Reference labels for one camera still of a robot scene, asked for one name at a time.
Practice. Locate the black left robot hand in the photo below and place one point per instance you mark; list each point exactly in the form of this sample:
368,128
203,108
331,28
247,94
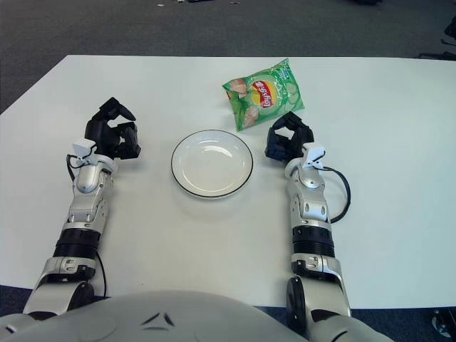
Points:
103,132

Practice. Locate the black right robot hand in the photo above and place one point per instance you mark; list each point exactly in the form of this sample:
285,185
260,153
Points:
281,146

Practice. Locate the green potato chips bag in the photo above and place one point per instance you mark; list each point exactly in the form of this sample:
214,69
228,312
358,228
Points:
267,96

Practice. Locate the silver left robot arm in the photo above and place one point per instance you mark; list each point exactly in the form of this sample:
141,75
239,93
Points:
87,199

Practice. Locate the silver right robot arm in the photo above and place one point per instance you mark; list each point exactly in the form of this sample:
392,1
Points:
313,210

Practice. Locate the white plate with black rim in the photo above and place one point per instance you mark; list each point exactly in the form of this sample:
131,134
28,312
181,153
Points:
212,167

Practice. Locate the white box on left wrist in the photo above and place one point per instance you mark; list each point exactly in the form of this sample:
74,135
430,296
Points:
82,147

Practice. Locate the white box on wrist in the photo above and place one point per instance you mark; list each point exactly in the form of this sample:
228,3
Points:
82,147
313,153

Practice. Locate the white box on right wrist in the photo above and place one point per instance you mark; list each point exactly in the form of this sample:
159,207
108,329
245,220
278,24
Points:
313,153

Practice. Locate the black office chair base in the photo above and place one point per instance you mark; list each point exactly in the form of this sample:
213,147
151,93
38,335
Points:
436,55

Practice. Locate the grey robot torso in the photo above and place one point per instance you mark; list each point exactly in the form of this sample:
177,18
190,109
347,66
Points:
213,317

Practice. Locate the grey caster wheel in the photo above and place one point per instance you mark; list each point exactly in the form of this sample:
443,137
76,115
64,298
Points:
441,322

